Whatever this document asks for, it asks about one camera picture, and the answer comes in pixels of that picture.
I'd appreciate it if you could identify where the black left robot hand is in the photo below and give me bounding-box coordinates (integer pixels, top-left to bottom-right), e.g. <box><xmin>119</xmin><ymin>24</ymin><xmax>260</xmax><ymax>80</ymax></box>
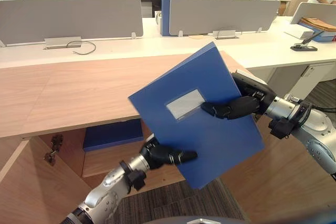
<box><xmin>139</xmin><ymin>136</ymin><xmax>198</xmax><ymax>170</ymax></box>

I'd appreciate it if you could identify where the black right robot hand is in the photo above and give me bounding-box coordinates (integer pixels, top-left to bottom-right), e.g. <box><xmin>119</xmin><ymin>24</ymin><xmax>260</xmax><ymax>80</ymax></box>
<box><xmin>201</xmin><ymin>69</ymin><xmax>277</xmax><ymax>120</ymax></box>

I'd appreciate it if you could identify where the blue file folder with label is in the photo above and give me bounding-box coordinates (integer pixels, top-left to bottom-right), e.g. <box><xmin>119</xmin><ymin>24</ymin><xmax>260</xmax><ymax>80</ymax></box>
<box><xmin>128</xmin><ymin>41</ymin><xmax>265</xmax><ymax>190</ymax></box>

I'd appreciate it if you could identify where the blue folder lying flat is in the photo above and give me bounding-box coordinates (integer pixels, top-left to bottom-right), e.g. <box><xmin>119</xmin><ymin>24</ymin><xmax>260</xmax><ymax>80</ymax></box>
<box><xmin>82</xmin><ymin>119</ymin><xmax>144</xmax><ymax>153</ymax></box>

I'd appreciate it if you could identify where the white office desk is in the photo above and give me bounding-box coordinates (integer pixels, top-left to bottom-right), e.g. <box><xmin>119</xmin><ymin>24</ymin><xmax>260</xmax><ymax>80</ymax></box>
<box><xmin>0</xmin><ymin>15</ymin><xmax>336</xmax><ymax>70</ymax></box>

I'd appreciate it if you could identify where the wooden office cabinet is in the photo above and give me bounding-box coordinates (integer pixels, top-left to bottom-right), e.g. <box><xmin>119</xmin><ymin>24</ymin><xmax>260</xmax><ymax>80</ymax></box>
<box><xmin>0</xmin><ymin>50</ymin><xmax>336</xmax><ymax>224</ymax></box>

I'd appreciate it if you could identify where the metal cabinet door hinge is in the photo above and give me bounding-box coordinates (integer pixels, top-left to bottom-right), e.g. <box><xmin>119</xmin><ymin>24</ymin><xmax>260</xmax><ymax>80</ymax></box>
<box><xmin>43</xmin><ymin>134</ymin><xmax>64</xmax><ymax>167</ymax></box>

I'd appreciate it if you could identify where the wooden cabinet door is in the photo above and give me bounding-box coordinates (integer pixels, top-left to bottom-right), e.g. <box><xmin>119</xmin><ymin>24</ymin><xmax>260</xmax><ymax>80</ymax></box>
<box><xmin>0</xmin><ymin>136</ymin><xmax>92</xmax><ymax>224</ymax></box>

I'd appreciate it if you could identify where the grey desk divider panel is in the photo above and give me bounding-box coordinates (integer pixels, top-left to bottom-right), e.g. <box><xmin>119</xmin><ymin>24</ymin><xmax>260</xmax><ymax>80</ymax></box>
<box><xmin>289</xmin><ymin>2</ymin><xmax>336</xmax><ymax>25</ymax></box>
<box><xmin>168</xmin><ymin>0</ymin><xmax>281</xmax><ymax>37</ymax></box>
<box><xmin>0</xmin><ymin>0</ymin><xmax>144</xmax><ymax>47</ymax></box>

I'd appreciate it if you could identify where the blue upright file box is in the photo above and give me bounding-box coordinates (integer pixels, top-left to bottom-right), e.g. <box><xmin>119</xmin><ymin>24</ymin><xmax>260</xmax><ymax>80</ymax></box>
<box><xmin>160</xmin><ymin>0</ymin><xmax>180</xmax><ymax>37</ymax></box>

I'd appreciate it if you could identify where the brown paper envelope stack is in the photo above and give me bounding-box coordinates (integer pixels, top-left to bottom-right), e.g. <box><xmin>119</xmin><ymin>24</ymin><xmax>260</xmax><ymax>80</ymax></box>
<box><xmin>299</xmin><ymin>16</ymin><xmax>336</xmax><ymax>33</ymax></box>

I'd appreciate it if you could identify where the silver desk cable box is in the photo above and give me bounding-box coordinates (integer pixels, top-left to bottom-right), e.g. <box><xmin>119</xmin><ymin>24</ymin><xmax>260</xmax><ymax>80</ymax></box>
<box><xmin>212</xmin><ymin>29</ymin><xmax>240</xmax><ymax>40</ymax></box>
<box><xmin>43</xmin><ymin>36</ymin><xmax>83</xmax><ymax>50</ymax></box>

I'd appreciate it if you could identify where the grey cable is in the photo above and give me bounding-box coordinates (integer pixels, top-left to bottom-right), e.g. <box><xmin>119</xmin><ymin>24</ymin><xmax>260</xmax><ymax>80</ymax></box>
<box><xmin>66</xmin><ymin>40</ymin><xmax>97</xmax><ymax>55</ymax></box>

